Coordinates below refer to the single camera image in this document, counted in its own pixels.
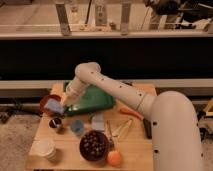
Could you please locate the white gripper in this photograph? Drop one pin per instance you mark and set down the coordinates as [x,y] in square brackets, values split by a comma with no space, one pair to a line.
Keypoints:
[72,89]

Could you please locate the blue sponge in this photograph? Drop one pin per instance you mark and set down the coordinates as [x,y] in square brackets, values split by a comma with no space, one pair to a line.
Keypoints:
[53,106]

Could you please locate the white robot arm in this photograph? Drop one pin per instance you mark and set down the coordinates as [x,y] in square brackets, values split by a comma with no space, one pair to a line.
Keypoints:
[176,140]

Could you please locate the red bowl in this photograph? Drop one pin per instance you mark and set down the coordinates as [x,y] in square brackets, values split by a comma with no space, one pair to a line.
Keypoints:
[44,101]

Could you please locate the dark bowl with nuts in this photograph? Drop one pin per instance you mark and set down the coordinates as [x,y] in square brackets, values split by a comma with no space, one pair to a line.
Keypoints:
[94,146]

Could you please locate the green plastic tray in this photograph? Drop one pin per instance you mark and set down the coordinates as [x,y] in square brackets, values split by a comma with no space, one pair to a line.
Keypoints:
[93,99]

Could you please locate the blue plastic cup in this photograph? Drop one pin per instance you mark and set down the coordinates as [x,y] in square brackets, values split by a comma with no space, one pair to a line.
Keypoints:
[77,127]

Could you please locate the small metal cup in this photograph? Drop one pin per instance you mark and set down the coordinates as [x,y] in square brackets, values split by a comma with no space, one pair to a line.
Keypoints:
[56,124]

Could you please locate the orange carrot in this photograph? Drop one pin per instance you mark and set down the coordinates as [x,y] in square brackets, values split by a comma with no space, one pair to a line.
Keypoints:
[127,111]

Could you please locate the white stacked bowls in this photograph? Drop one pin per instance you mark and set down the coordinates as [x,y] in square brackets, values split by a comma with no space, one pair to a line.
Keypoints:
[45,148]

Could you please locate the orange fruit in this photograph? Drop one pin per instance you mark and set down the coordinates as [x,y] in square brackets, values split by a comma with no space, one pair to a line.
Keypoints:
[114,158]

